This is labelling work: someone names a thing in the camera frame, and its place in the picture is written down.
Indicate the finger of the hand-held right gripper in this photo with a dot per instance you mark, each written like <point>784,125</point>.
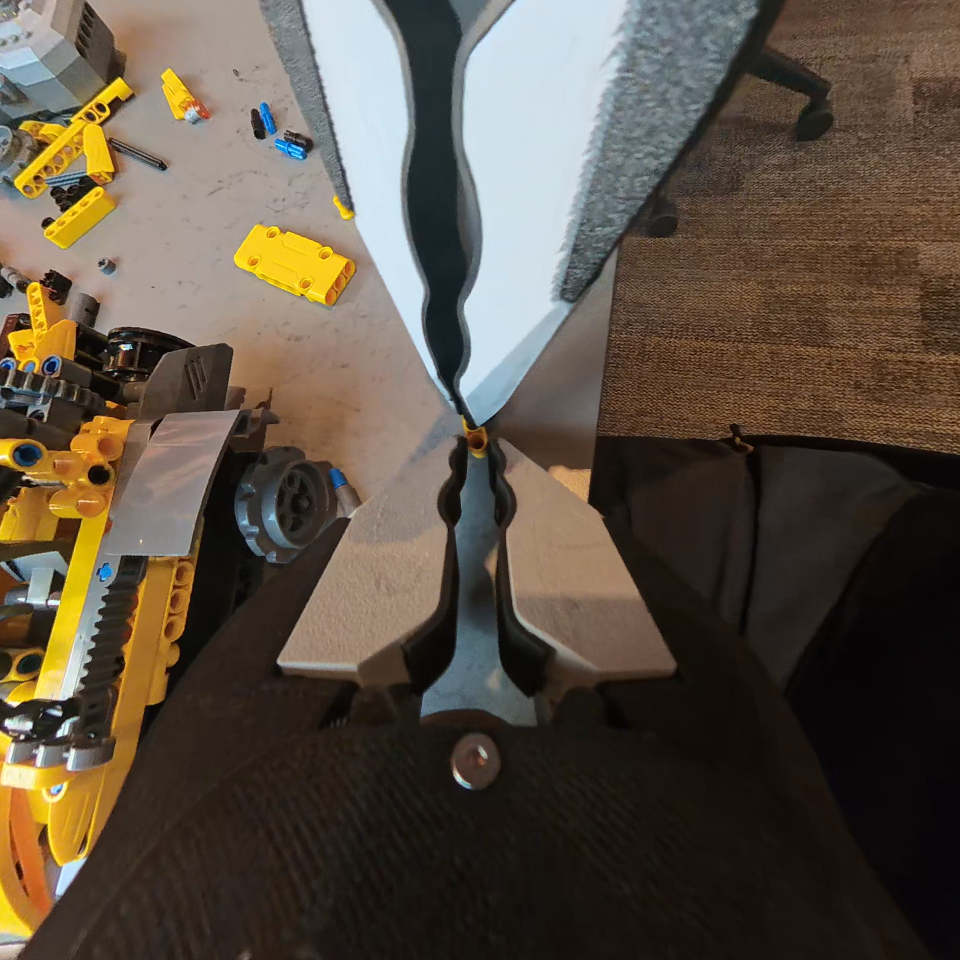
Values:
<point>367,150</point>
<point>532,150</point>

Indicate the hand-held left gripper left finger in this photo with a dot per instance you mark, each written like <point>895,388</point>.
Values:
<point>360,592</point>

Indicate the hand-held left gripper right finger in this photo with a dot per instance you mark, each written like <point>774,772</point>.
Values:
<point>585,592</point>

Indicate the cluster of small brick pins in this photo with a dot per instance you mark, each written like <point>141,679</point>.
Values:
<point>289,148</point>

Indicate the short yellow brick beam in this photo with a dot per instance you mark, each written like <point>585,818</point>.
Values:
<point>343,208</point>
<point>475,439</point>

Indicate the grey desk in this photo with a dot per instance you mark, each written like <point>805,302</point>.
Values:
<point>337,375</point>

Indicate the grey axle blue tips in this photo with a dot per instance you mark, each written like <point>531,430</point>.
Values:
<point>343,491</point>

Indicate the yellow rectangular brick panel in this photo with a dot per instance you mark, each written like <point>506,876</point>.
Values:
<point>289,262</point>

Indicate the black office chair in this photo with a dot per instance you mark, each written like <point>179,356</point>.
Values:
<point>814,116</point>

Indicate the small orange round stud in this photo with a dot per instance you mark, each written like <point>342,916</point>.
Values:
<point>199,112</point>

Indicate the black brick axle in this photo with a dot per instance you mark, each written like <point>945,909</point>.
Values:
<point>139,154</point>

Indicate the yellow flat wedge panel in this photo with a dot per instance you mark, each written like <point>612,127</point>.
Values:
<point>97,154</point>

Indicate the black perforated connector block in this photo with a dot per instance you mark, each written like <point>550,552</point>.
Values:
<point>71,196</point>

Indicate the yellow grey brick vehicle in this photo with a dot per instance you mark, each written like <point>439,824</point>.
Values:
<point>67,525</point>

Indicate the yellow thick brick beam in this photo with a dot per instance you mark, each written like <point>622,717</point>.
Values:
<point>67,139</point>

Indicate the grey brick battery hub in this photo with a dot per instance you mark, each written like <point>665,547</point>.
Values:
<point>45,52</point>

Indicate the grey brick sprocket wheel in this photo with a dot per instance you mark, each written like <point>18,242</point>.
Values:
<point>11,146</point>

